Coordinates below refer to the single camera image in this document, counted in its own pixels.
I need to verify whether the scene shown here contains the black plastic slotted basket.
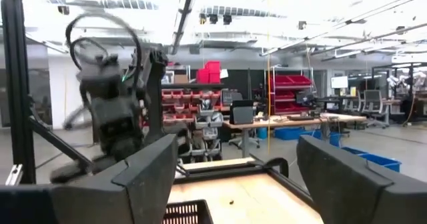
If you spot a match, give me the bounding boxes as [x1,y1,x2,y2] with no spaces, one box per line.
[162,199,214,224]

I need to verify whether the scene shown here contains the black aluminium table frame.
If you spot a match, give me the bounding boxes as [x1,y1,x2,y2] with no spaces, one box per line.
[0,0,321,215]

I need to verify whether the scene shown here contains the black monitor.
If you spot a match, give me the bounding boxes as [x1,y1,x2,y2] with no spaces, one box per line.
[229,99,255,125]

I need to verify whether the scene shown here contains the shelf rack of small bins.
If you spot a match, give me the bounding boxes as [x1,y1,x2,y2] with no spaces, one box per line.
[161,63,224,161]

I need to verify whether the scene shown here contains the black curved corner bracket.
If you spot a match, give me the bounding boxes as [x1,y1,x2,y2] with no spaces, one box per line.
[265,157,290,178]

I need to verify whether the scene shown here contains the black camera cable loop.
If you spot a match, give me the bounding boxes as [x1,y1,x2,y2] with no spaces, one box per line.
[65,11,143,85]

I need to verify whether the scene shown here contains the wooden workbench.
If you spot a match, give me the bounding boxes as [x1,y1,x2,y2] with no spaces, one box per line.
[222,112,368,158]

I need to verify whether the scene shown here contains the white lit monitor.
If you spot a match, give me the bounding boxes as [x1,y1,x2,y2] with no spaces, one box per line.
[330,75,349,89]

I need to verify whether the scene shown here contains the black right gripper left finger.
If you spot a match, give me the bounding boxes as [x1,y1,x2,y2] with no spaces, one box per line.
[0,133,179,224]

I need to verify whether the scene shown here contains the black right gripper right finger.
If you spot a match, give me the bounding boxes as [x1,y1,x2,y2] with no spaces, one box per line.
[296,135,427,224]

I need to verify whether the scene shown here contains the grey office chair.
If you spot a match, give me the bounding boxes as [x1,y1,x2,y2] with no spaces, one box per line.
[362,89,391,129]

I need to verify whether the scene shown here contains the stacked red bins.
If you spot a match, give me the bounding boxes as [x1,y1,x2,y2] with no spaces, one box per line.
[195,60,222,84]

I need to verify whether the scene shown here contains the tall blue storage bin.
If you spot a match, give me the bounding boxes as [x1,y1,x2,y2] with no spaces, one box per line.
[328,132,341,147]

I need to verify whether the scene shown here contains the rack of large red bins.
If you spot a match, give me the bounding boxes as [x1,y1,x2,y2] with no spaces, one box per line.
[270,65,316,117]

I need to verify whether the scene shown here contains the black keyboard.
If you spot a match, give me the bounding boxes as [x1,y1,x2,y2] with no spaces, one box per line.
[286,114,316,121]

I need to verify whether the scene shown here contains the large shallow blue bin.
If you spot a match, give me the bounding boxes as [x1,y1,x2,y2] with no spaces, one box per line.
[342,146,402,173]

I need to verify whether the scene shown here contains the silver mounting bracket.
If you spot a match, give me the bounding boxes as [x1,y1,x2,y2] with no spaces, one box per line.
[5,163,24,187]

